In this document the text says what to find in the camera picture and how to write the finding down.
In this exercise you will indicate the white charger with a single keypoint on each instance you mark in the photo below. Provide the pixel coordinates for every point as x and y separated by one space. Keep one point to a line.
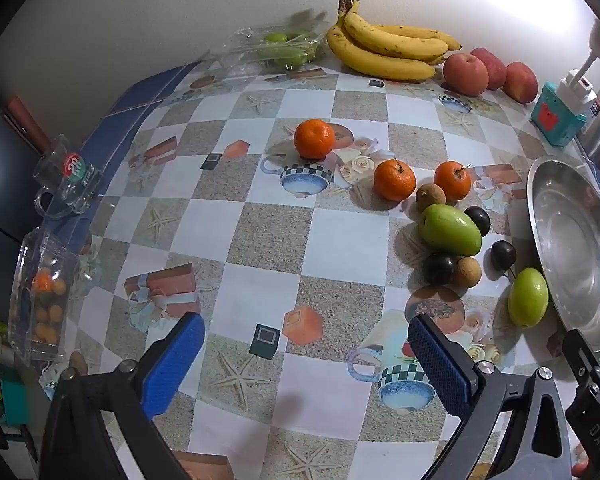
575 92

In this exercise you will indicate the dark cabinet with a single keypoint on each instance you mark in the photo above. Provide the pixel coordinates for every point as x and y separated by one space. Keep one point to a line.
0 185

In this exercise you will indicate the clear plastic container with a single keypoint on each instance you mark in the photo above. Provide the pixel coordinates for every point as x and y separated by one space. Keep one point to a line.
35 255

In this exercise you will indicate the large green mango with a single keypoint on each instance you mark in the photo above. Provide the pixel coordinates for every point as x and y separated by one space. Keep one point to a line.
450 230

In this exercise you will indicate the red apple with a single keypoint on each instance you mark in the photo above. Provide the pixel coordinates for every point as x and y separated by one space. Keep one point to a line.
496 67
466 74
521 81

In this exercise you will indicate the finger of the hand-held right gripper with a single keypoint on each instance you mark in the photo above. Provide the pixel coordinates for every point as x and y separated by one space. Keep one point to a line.
582 360

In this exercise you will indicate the steel bowl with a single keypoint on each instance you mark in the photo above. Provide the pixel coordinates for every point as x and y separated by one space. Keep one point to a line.
575 250

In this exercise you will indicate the teal box with crab print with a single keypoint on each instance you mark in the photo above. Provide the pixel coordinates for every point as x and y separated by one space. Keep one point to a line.
547 115

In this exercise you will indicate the glass mug with round label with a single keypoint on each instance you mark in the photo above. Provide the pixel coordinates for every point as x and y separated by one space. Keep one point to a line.
72 170

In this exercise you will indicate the clear plastic clamshell box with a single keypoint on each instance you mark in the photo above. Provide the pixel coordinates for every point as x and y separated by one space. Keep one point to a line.
235 52

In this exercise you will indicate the teal plastic object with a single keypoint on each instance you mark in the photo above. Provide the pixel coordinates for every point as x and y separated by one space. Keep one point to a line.
15 402

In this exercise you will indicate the small green mango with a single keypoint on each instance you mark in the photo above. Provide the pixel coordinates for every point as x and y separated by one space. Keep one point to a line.
528 297

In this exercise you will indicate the brown kiwi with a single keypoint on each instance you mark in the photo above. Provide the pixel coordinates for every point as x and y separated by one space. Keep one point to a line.
430 196
467 272

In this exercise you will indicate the brown wooden rod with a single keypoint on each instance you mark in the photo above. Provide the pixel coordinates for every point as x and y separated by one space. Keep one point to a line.
27 122

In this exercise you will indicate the pile of small green fruits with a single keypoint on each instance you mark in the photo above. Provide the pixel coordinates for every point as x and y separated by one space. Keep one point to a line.
280 52

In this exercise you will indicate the orange tangerine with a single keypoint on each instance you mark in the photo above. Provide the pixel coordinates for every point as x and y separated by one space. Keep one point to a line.
452 181
314 138
394 180

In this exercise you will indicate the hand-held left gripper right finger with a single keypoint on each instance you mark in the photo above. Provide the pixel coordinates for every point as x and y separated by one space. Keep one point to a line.
437 365

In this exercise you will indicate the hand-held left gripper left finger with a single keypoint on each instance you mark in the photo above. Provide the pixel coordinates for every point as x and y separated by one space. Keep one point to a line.
172 370

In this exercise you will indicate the dark purple plum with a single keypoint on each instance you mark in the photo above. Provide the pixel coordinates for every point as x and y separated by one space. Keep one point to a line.
503 255
479 220
440 268

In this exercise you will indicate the pile of small kumquats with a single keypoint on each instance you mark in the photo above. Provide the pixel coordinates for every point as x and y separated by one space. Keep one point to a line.
47 315

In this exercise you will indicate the bunch of yellow bananas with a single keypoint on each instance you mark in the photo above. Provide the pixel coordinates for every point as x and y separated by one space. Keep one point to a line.
380 60

